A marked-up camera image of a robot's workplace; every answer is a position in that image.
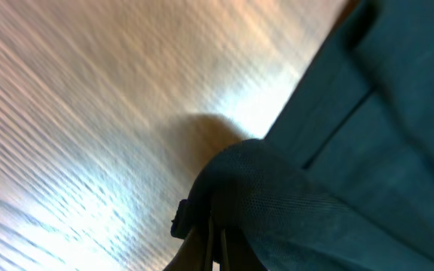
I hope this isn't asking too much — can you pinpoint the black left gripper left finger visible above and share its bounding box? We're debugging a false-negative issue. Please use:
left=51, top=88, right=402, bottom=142
left=164, top=222, right=214, bottom=271

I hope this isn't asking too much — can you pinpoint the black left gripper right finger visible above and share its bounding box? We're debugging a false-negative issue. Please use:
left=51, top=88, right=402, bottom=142
left=220, top=228, right=266, bottom=271

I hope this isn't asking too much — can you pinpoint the black polo shirt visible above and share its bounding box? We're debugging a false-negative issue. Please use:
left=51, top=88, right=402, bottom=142
left=170, top=1, right=434, bottom=270

